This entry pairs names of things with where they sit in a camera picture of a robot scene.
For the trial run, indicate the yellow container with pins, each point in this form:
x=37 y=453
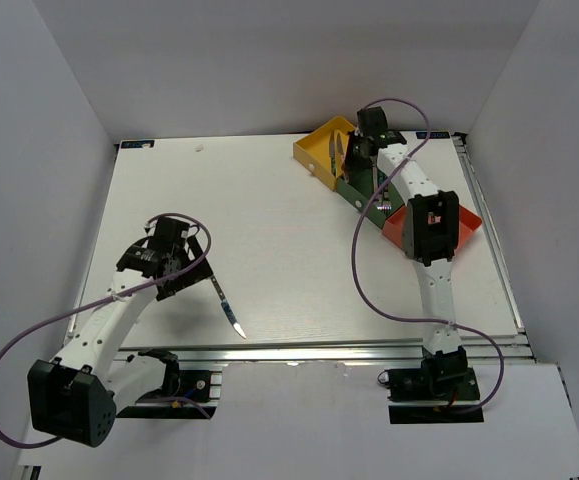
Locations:
x=311 y=151

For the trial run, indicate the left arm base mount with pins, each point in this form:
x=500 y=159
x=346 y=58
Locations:
x=181 y=393

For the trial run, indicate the green handled fork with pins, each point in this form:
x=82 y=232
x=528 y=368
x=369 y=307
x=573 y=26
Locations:
x=379 y=179

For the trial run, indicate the dark handled fork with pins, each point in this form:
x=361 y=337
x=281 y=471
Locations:
x=384 y=203

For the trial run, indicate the dark handled knife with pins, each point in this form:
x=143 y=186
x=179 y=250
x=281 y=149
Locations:
x=227 y=310

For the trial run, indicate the green handled knife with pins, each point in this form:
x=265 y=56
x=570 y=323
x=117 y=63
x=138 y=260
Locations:
x=332 y=153

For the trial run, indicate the green container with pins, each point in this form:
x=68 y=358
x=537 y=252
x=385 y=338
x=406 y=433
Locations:
x=354 y=186

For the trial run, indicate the pink handled knife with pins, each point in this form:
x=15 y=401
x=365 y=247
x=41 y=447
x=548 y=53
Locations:
x=339 y=147

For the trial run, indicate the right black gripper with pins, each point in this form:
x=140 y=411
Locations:
x=351 y=162

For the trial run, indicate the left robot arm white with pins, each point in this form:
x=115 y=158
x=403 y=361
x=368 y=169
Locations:
x=78 y=394

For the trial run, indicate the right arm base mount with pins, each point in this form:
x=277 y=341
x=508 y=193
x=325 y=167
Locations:
x=411 y=401

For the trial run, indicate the orange container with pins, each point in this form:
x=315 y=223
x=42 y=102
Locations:
x=469 y=223

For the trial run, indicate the pink handled fork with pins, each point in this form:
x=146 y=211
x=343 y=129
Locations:
x=373 y=179

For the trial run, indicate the blue table label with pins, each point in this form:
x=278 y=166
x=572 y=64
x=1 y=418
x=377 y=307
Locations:
x=137 y=144
x=421 y=135

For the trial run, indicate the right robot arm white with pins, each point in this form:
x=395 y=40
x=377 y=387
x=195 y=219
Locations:
x=430 y=233

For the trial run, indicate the right blue table label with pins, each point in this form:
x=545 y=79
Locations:
x=421 y=135

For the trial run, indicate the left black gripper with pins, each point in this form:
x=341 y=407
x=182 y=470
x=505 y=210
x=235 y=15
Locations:
x=198 y=273

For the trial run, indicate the left blue table label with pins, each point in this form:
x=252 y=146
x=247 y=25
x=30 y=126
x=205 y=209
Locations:
x=137 y=144

